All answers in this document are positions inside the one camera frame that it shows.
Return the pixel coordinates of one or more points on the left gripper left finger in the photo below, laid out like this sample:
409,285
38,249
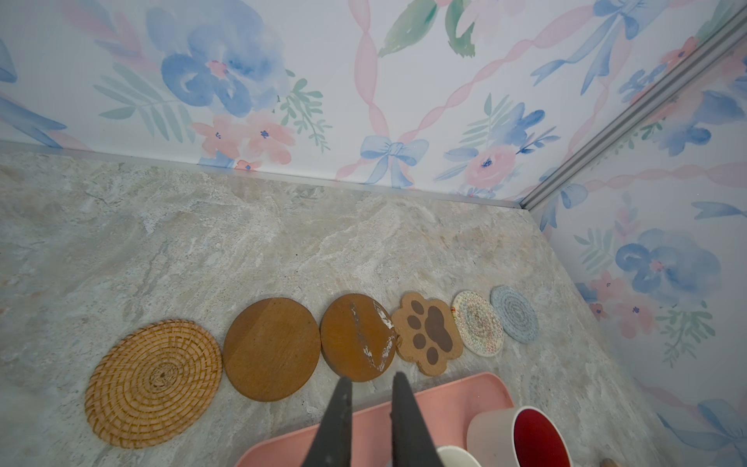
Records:
332,444

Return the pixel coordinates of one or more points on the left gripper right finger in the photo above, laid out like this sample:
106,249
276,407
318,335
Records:
412,444

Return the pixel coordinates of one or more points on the pink mug red inside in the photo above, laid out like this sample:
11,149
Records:
522,436

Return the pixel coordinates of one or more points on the dark brown round coaster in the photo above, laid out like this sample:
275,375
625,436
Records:
358,338

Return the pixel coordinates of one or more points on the plain wooden round coaster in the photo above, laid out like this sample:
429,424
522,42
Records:
272,349

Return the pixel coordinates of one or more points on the white multicolour woven coaster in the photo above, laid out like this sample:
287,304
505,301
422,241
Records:
478,324

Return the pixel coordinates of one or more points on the light blue woven coaster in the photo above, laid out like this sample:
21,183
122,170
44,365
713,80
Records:
516,314

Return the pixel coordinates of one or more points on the rattan woven coaster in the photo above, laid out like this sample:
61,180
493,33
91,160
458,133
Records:
154,384

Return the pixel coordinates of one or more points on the light blue mug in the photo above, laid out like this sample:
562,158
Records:
453,456

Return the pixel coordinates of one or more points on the pink tray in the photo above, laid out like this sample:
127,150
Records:
447,410

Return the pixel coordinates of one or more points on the cork paw coaster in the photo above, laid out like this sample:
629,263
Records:
427,334

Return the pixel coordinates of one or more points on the wooden mallet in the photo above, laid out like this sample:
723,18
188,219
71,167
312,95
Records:
607,462

